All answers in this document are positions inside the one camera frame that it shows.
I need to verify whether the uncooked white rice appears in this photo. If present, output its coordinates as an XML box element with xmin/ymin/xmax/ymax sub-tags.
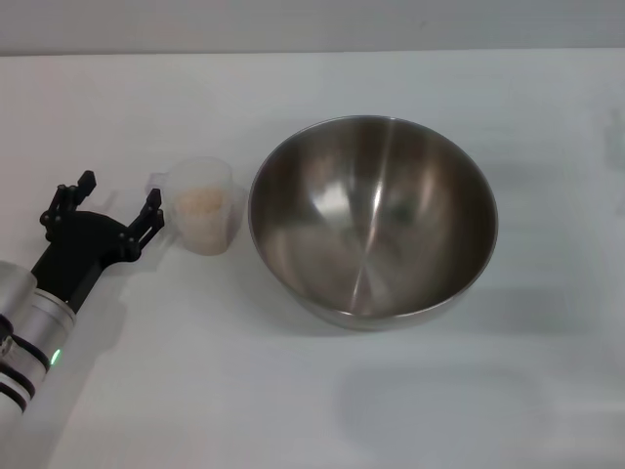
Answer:
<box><xmin>174</xmin><ymin>187</ymin><xmax>230</xmax><ymax>253</ymax></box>

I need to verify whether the stainless steel mixing bowl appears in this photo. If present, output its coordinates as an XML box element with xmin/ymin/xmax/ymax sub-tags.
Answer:
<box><xmin>247</xmin><ymin>115</ymin><xmax>500</xmax><ymax>331</ymax></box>

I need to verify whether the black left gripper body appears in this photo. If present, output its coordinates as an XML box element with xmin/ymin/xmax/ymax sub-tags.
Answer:
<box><xmin>30</xmin><ymin>209</ymin><xmax>144</xmax><ymax>312</ymax></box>

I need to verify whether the clear plastic measuring cup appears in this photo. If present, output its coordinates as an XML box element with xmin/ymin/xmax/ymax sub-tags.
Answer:
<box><xmin>147</xmin><ymin>154</ymin><xmax>246</xmax><ymax>256</ymax></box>

